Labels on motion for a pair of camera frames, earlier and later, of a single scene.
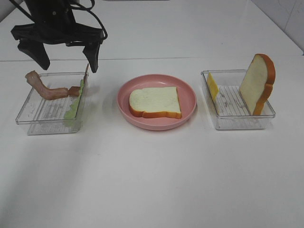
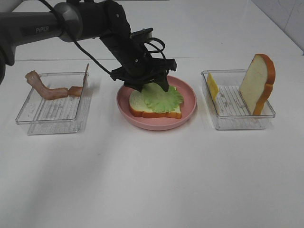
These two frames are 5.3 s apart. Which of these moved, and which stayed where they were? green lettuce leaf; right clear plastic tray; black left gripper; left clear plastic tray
Moved: green lettuce leaf; black left gripper
Stayed: left clear plastic tray; right clear plastic tray
